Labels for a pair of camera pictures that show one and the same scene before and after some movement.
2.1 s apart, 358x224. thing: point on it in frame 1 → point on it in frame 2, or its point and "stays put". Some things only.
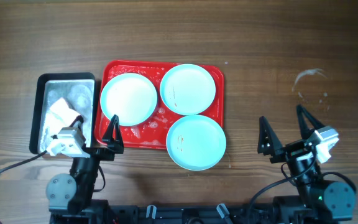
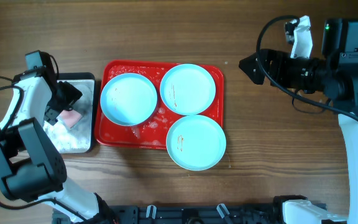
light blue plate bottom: (196, 142) stays put
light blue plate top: (188, 89) stays put
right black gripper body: (293, 150) → (266, 70)
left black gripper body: (96, 151) → (63, 101)
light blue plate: (131, 97) stays put
